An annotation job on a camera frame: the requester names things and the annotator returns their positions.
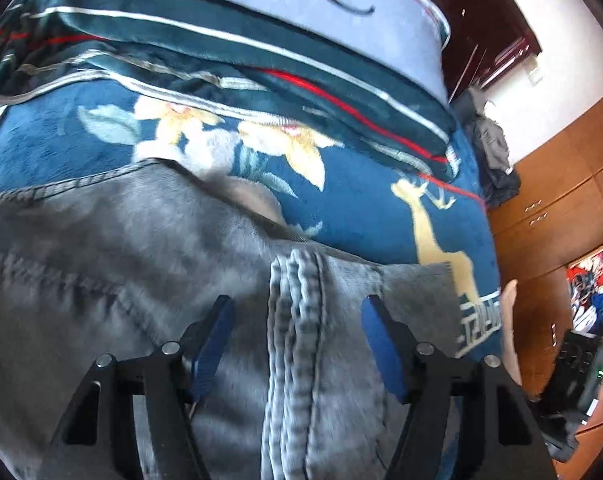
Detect grey denim pants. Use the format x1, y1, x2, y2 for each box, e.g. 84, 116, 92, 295
0, 162, 502, 479

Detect colourful printed item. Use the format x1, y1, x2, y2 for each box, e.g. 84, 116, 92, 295
567, 250, 603, 336

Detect brown wooden wardrobe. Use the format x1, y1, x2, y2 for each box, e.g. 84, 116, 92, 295
486, 94, 603, 480

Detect dark clothes pile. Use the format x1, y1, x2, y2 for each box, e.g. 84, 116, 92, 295
451, 87, 522, 209

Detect blue deer pattern blanket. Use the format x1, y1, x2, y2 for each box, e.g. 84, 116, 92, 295
0, 79, 503, 358

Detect dark red carved headboard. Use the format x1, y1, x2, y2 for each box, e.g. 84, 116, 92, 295
431, 0, 541, 100

